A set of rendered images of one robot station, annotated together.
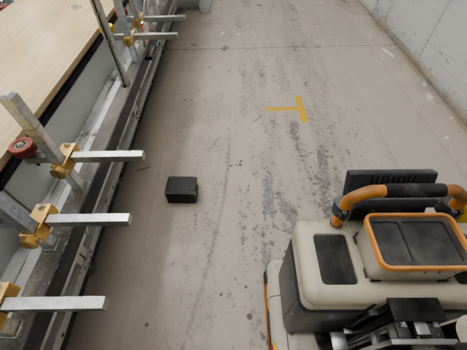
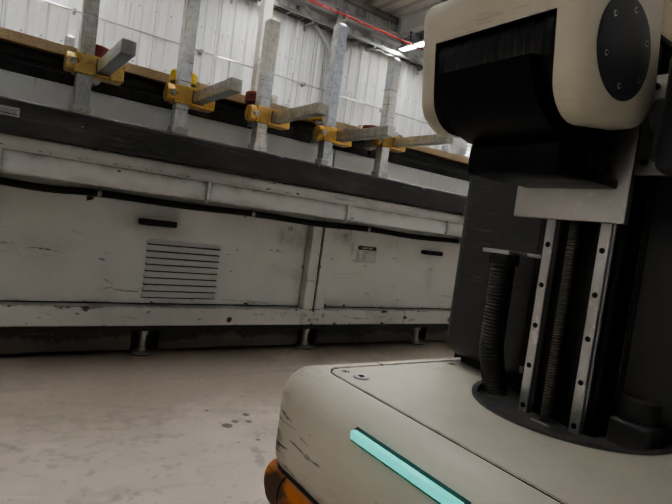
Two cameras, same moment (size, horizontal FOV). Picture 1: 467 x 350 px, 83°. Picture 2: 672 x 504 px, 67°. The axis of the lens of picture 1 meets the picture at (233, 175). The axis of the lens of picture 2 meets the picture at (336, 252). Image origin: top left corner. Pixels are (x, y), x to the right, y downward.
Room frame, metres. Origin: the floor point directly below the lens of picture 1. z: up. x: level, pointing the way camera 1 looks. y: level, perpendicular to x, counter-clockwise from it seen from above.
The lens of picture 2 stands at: (-0.58, -0.83, 0.51)
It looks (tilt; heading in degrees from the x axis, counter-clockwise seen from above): 3 degrees down; 53
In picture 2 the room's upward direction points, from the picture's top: 8 degrees clockwise
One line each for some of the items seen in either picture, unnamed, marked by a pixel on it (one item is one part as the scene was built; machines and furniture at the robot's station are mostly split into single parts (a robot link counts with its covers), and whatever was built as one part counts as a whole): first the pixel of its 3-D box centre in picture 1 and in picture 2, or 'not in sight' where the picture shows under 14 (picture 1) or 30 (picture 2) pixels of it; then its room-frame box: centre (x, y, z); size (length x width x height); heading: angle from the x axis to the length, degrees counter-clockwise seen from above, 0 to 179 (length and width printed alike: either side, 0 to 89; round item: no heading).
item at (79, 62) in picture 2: not in sight; (94, 68); (-0.33, 0.63, 0.82); 0.14 x 0.06 x 0.05; 179
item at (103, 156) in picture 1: (85, 157); (404, 142); (0.68, 0.55, 0.83); 0.43 x 0.03 x 0.04; 89
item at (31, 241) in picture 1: (38, 226); (332, 136); (0.42, 0.62, 0.81); 0.14 x 0.06 x 0.05; 179
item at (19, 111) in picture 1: (53, 153); (386, 124); (0.64, 0.62, 0.90); 0.04 x 0.04 x 0.48; 89
